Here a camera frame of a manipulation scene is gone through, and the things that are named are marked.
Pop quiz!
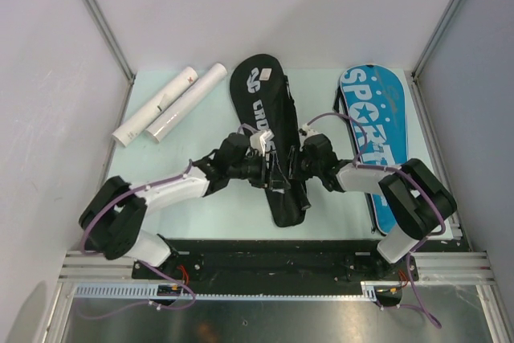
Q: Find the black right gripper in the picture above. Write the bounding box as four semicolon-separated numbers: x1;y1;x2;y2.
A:
281;145;322;180

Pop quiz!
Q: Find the aluminium frame post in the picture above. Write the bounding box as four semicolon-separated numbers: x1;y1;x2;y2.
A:
411;0;465;80
81;0;135;85

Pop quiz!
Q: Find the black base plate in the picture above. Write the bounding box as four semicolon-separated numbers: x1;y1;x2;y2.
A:
82;238;473;296

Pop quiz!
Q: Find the grey cable duct rail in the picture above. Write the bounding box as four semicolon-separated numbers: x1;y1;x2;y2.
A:
75;281;399;301

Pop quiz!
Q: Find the white shuttlecock tube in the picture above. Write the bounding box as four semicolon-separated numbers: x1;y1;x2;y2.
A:
145;63;228;143

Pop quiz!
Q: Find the aluminium side rail right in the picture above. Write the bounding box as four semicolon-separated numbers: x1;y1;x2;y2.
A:
405;71;513;342

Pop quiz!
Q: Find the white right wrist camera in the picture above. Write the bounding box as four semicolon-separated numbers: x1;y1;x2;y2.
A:
298;126;319;142

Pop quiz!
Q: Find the black racket bag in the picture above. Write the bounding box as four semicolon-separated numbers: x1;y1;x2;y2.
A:
229;54;310;227

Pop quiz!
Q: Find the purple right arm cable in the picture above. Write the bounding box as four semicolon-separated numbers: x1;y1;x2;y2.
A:
307;112;447;330

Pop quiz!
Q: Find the aluminium frame post left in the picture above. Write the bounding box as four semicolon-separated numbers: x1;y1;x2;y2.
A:
81;0;135;85

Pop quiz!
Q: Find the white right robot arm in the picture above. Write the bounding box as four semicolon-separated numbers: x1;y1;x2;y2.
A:
289;129;457;280

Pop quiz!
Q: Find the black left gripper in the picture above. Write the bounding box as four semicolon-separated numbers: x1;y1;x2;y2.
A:
228;150;290;190

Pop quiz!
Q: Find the blue racket bag cover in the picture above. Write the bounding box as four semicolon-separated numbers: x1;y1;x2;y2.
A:
332;64;411;236

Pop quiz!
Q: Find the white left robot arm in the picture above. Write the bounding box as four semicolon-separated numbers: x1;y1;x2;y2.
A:
79;129;291;279

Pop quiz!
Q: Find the aluminium frame post right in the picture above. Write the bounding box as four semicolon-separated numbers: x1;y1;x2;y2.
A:
411;0;465;80

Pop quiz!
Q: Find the white cardboard tube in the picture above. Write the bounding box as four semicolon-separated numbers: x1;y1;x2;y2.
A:
112;67;198;147

